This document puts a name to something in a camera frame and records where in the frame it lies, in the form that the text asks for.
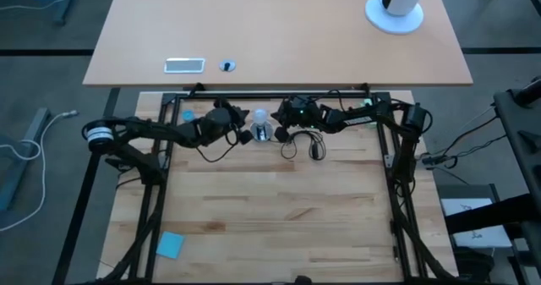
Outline black lamp power cord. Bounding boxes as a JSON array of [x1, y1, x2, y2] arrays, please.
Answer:
[[280, 129, 327, 162]]

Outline blue sticky note pad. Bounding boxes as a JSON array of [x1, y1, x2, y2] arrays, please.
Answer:
[[156, 230, 186, 260]]

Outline grey metal table foot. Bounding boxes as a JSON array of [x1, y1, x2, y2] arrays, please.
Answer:
[[50, 0, 82, 26], [0, 107, 52, 213]]

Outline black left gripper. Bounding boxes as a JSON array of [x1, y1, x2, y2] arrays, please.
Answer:
[[202, 98, 254, 145]]

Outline white paper sheets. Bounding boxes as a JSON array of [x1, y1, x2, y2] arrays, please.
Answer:
[[440, 197, 513, 249]]

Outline chrome lamp base with socket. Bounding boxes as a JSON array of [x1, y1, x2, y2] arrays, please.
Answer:
[[249, 121, 275, 142]]

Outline black floor cable bundle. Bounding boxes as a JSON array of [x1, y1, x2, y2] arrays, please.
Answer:
[[416, 114, 508, 171]]

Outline black bag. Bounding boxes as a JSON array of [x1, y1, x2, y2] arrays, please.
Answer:
[[455, 246, 496, 284]]

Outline black aluminium table frame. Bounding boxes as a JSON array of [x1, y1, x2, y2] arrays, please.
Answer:
[[84, 83, 462, 285]]

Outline black equipment stand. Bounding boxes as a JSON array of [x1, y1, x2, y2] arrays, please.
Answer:
[[445, 75, 541, 285]]

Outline mint green stapler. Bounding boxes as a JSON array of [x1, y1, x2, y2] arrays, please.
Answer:
[[358, 98, 379, 129]]

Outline beige wooden desk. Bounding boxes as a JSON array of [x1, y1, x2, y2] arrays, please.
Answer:
[[83, 0, 474, 87]]

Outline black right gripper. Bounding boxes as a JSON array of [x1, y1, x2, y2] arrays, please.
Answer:
[[272, 96, 325, 143]]

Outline white round lamp base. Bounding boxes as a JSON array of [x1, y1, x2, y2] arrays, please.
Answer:
[[364, 0, 431, 36]]

